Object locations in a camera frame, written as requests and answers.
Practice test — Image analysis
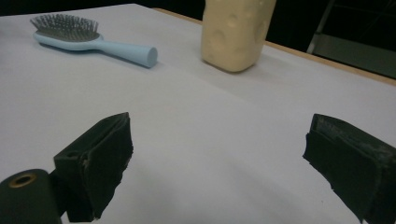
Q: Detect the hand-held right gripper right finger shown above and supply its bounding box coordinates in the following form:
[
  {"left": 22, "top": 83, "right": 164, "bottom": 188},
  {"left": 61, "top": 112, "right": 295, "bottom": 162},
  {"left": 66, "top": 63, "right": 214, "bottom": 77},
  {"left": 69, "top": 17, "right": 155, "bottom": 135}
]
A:
[{"left": 302, "top": 113, "right": 396, "bottom": 224}]

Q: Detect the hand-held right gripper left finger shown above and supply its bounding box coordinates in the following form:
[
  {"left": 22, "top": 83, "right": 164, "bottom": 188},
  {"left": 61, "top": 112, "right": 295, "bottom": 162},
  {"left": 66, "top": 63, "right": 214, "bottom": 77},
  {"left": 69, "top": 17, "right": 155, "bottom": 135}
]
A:
[{"left": 49, "top": 111, "right": 134, "bottom": 223}]

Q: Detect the light blue hairbrush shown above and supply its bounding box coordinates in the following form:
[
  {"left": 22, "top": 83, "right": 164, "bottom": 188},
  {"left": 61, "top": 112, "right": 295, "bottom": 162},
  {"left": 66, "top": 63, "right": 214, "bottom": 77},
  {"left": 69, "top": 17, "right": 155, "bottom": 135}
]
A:
[{"left": 30, "top": 13, "right": 159, "bottom": 69}]

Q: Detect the beige dimpled holder cup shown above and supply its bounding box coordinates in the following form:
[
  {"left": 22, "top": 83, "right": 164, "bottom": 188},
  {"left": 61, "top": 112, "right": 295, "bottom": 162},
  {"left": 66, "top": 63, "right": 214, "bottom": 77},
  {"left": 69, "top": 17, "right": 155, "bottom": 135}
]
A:
[{"left": 200, "top": 0, "right": 277, "bottom": 74}]

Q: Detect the white table sheet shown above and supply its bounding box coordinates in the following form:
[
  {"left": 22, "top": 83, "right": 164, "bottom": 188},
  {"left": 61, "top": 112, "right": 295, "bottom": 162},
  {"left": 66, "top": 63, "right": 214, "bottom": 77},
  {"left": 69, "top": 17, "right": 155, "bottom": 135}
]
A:
[{"left": 0, "top": 3, "right": 396, "bottom": 224}]

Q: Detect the grey metal stand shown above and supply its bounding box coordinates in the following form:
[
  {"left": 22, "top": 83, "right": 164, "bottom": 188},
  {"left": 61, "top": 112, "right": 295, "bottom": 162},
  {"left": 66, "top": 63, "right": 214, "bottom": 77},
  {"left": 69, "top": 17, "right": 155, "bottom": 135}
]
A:
[{"left": 306, "top": 0, "right": 396, "bottom": 79}]

